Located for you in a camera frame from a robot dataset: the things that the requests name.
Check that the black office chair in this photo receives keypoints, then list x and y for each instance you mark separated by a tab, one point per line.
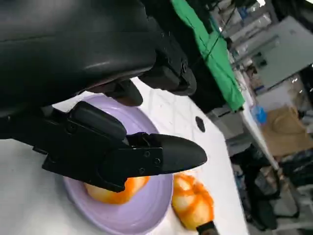
266	191

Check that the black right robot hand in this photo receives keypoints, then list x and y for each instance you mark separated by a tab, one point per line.
206	228

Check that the orange white toy bread roll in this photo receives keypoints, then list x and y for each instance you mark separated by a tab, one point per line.
110	195
190	203

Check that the white machine cabinet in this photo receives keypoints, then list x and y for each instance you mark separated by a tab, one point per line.
281	49

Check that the brown cardboard box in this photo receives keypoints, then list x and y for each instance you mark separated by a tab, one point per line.
286	132

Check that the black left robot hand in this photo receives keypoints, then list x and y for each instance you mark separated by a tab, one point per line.
73	49

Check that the blue plastic bag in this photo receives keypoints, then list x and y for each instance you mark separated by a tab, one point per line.
259	113

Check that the green cloth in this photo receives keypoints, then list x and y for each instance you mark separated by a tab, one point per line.
215	61

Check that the lilac plate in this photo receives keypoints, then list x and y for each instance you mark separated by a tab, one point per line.
137	208

